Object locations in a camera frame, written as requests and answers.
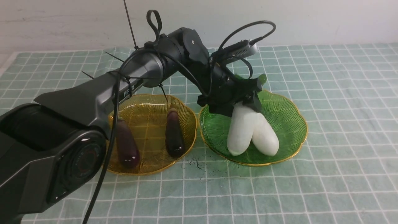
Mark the amber ribbed plastic plate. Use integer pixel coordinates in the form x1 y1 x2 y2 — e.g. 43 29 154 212
108 95 198 175

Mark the dark purple eggplant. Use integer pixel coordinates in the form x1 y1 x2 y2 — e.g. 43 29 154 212
116 117 140 169
165 104 186 158

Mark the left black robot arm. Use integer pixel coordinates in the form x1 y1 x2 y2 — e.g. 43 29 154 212
1 27 263 224

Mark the green ribbed plastic plate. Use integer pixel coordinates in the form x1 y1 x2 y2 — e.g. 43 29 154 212
198 90 308 167

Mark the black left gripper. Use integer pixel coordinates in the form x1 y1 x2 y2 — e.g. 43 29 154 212
197 67 263 117

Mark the green checkered tablecloth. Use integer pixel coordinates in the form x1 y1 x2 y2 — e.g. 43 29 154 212
0 43 398 224

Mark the white radish with leaves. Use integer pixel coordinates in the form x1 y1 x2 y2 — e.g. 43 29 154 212
227 74 268 156

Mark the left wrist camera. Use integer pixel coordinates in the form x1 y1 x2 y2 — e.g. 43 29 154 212
211 40 258 65

